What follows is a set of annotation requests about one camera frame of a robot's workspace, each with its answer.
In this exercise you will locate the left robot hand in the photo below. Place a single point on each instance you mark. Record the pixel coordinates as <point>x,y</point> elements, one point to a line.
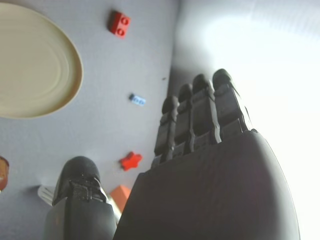
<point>200,195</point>

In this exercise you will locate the chocolate cupcake toy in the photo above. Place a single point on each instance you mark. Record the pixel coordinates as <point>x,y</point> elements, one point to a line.
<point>3,175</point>

